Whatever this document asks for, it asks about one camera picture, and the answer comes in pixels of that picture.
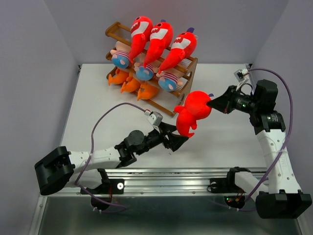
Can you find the boy doll striped shirt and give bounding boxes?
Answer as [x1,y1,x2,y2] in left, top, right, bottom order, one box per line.
[156,69,184,92]

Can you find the red shark plush top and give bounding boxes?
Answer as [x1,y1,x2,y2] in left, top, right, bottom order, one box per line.
[174,91,214,138]

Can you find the aluminium mounting rail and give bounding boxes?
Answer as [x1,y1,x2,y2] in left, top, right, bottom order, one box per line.
[39,167,269,197]

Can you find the brown wooden toy shelf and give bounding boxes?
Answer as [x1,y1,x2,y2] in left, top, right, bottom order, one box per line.
[105,22,199,118]

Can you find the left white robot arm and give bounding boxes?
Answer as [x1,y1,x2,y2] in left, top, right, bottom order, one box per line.
[34,122,189,196]

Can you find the orange shark plush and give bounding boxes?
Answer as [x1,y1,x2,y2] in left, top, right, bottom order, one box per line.
[137,82,158,100]
[120,73,141,93]
[108,69,129,86]

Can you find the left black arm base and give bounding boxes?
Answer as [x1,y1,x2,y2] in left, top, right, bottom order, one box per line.
[79,168,125,194]

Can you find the boy doll blue pants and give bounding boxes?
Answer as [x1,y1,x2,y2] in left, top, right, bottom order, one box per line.
[134,53,161,81]

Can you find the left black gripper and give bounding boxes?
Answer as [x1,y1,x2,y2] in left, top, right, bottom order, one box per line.
[135,121,188,155]

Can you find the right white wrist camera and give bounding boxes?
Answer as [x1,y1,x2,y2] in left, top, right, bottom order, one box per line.
[234,69,250,85]

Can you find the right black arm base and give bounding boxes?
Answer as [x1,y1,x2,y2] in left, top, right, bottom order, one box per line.
[207,166,251,193]

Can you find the red shark plush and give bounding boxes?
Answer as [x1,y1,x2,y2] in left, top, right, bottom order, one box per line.
[129,16,153,63]
[174,91,214,138]
[158,27,198,74]
[143,20,174,67]

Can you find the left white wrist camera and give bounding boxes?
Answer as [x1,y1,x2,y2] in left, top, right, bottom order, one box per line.
[144,109,163,131]

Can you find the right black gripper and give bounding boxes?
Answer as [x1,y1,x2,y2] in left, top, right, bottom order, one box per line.
[206,85,260,114]

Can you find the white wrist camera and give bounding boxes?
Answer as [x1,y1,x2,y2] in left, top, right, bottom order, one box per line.
[144,109,163,131]
[234,69,250,85]

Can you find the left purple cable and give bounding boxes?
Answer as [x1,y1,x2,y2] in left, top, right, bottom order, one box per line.
[74,102,150,213]

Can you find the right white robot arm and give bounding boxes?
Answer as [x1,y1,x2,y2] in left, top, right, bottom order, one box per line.
[207,79,312,219]

